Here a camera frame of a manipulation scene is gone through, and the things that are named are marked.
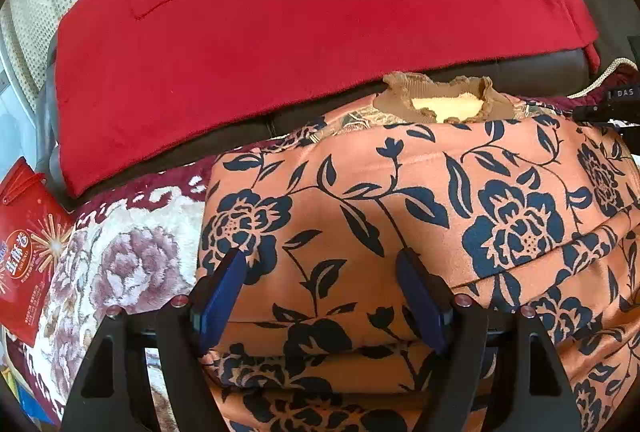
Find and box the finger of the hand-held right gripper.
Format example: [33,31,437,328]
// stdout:
[571,105,640,132]

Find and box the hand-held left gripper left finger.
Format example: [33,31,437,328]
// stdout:
[60,248,247,432]

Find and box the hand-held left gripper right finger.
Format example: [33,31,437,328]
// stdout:
[397,248,583,432]

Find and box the orange floral garment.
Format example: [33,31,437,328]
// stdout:
[195,71,640,432]

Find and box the dark brown sofa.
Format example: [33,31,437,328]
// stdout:
[62,0,640,200]

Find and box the maroon cream floral plush blanket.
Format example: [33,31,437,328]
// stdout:
[5,94,601,432]

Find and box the red gift bag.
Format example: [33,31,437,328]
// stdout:
[0,156,76,348]

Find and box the colourful printed item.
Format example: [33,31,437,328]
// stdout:
[0,327,57,428]

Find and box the grey cloth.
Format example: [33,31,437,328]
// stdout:
[34,37,68,198]

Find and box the red fleece blanket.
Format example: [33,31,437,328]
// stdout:
[52,0,602,199]

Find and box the maroon cushion with cream cord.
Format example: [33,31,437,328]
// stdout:
[570,58,640,102]

